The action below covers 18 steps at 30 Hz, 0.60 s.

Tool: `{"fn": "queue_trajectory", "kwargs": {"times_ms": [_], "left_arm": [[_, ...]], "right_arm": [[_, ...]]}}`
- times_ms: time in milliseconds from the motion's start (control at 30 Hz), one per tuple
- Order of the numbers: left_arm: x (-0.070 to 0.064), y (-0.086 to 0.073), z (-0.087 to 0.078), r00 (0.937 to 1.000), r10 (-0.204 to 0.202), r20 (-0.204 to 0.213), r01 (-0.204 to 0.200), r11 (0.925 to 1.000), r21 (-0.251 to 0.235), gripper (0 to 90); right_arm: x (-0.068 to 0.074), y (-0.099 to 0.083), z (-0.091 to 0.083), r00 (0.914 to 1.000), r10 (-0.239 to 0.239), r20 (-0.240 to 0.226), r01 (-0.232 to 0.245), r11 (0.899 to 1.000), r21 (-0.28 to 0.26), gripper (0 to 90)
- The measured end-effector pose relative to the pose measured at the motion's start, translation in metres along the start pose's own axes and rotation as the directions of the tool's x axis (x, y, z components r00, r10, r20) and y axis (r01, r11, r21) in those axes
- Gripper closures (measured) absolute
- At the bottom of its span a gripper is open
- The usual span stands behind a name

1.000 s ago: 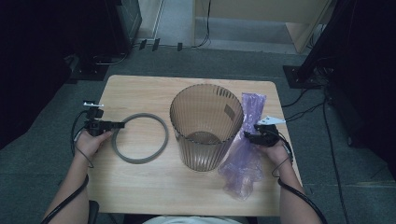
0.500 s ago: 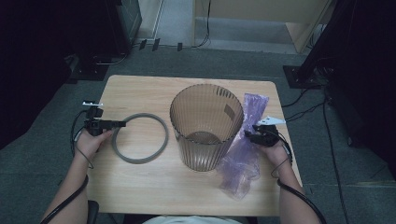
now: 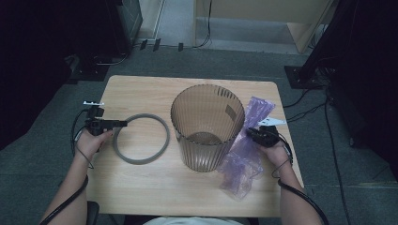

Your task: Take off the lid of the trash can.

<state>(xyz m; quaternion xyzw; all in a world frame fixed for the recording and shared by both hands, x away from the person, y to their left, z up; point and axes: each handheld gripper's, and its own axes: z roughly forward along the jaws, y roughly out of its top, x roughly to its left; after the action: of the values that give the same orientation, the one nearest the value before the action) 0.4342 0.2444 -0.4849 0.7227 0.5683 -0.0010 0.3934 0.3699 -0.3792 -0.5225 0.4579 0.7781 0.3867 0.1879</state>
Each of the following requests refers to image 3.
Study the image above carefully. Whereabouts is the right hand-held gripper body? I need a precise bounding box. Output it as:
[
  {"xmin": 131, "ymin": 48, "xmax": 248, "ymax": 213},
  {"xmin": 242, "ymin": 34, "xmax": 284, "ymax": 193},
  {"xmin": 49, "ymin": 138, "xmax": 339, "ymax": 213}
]
[{"xmin": 256, "ymin": 116, "xmax": 287, "ymax": 149}]

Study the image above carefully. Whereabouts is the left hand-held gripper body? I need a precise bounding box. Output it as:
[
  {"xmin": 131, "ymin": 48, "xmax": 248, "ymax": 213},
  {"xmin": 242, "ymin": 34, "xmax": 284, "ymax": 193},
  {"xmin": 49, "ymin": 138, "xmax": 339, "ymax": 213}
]
[{"xmin": 83, "ymin": 100, "xmax": 111, "ymax": 137}]

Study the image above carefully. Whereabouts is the purple plastic trash bag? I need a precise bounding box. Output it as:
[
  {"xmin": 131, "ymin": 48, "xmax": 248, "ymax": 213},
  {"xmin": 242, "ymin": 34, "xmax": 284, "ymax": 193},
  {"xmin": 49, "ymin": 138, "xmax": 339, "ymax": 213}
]
[{"xmin": 218, "ymin": 96, "xmax": 276, "ymax": 202}]

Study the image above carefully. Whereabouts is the grey trash can ring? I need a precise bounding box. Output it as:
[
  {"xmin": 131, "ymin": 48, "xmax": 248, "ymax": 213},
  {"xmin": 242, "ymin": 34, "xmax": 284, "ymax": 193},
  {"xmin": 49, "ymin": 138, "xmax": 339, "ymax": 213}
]
[{"xmin": 112, "ymin": 112, "xmax": 171, "ymax": 166}]

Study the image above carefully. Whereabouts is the brown ribbed trash can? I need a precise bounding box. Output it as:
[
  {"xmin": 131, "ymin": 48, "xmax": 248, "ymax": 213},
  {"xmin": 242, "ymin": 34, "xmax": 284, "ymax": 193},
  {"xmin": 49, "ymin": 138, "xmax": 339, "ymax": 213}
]
[{"xmin": 170, "ymin": 83, "xmax": 246, "ymax": 173}]

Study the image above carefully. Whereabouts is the person's right hand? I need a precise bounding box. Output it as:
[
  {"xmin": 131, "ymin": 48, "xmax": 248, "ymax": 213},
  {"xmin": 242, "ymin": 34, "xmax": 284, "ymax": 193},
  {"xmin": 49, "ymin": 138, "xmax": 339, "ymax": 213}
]
[{"xmin": 256, "ymin": 139, "xmax": 294, "ymax": 169}]

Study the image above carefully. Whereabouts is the person's left hand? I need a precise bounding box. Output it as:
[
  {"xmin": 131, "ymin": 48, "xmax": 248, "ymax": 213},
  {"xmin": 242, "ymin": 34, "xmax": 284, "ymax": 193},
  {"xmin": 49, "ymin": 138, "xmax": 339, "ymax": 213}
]
[{"xmin": 74, "ymin": 129, "xmax": 115, "ymax": 164}]

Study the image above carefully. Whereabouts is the black stand base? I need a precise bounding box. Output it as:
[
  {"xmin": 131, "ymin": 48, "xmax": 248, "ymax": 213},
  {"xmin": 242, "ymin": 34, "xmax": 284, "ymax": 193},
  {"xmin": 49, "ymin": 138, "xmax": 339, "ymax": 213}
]
[{"xmin": 69, "ymin": 54, "xmax": 111, "ymax": 83}]

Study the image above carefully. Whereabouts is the dark stool seat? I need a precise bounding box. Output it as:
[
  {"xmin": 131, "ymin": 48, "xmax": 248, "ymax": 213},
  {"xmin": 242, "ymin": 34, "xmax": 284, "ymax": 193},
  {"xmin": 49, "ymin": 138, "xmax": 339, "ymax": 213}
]
[{"xmin": 85, "ymin": 201, "xmax": 101, "ymax": 225}]

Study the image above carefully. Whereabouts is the black curtain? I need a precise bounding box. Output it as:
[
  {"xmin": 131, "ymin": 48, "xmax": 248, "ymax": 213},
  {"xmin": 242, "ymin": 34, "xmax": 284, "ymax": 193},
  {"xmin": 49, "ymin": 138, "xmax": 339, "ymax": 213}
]
[
  {"xmin": 0, "ymin": 0, "xmax": 109, "ymax": 152},
  {"xmin": 325, "ymin": 0, "xmax": 398, "ymax": 184}
]

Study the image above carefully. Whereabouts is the dark equipment cabinet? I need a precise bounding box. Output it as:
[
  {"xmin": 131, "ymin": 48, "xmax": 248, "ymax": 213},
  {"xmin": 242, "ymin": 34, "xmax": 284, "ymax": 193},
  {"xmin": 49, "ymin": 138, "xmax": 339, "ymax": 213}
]
[{"xmin": 106, "ymin": 0, "xmax": 144, "ymax": 56}]

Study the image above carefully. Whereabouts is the person's white shirt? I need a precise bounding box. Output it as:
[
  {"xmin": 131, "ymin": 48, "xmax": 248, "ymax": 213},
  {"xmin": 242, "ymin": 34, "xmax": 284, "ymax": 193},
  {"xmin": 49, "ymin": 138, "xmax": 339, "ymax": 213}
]
[{"xmin": 144, "ymin": 216, "xmax": 243, "ymax": 225}]

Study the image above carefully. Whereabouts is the black slanted metal stand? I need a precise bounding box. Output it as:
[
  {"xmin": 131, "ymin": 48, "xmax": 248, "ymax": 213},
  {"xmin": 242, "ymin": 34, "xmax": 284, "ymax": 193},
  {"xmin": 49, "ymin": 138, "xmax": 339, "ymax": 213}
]
[{"xmin": 299, "ymin": 0, "xmax": 360, "ymax": 83}]

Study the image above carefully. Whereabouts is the light wooden cabinet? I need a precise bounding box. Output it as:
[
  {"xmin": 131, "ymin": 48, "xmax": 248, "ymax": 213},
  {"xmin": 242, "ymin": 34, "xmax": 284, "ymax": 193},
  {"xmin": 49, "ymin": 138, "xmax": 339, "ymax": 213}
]
[{"xmin": 192, "ymin": 0, "xmax": 336, "ymax": 54}]

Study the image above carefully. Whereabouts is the black looped floor cable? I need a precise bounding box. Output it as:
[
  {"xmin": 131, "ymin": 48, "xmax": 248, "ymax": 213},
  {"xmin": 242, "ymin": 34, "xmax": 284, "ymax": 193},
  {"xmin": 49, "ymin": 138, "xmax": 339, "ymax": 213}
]
[{"xmin": 93, "ymin": 52, "xmax": 130, "ymax": 67}]

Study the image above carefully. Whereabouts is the black square base plate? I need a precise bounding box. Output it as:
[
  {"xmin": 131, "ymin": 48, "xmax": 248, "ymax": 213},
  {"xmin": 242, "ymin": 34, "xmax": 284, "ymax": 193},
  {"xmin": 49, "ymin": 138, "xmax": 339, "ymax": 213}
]
[{"xmin": 283, "ymin": 65, "xmax": 327, "ymax": 90}]

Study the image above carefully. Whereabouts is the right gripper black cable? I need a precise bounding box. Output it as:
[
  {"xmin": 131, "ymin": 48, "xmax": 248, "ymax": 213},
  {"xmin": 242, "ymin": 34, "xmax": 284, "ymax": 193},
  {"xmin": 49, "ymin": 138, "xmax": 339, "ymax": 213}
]
[{"xmin": 270, "ymin": 132, "xmax": 330, "ymax": 225}]

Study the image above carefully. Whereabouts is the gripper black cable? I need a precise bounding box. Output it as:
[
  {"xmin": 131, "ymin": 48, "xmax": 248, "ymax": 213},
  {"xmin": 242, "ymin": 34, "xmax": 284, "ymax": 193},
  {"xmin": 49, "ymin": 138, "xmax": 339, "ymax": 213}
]
[
  {"xmin": 38, "ymin": 107, "xmax": 96, "ymax": 225},
  {"xmin": 270, "ymin": 132, "xmax": 330, "ymax": 225}
]

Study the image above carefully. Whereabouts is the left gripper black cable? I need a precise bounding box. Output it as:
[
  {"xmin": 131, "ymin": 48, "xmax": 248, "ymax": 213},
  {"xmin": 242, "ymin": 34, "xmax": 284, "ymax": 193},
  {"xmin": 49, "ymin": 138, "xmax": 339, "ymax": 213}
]
[{"xmin": 38, "ymin": 107, "xmax": 96, "ymax": 225}]

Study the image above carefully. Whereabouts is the long black floor cable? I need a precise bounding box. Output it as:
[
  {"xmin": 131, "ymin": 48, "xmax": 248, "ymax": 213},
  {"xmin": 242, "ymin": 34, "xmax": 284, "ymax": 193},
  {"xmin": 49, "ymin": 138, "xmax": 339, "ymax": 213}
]
[{"xmin": 323, "ymin": 93, "xmax": 352, "ymax": 225}]

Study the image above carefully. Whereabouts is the black hanging cable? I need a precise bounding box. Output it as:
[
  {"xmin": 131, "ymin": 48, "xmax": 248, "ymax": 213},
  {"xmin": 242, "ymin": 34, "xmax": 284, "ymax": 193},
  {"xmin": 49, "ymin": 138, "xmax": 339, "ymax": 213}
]
[{"xmin": 191, "ymin": 0, "xmax": 214, "ymax": 50}]

